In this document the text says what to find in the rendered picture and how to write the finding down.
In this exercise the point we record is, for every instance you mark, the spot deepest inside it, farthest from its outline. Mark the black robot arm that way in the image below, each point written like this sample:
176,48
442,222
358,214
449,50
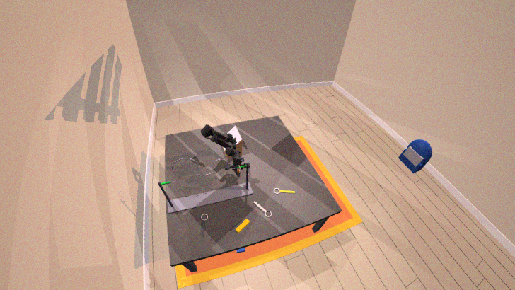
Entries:
226,140

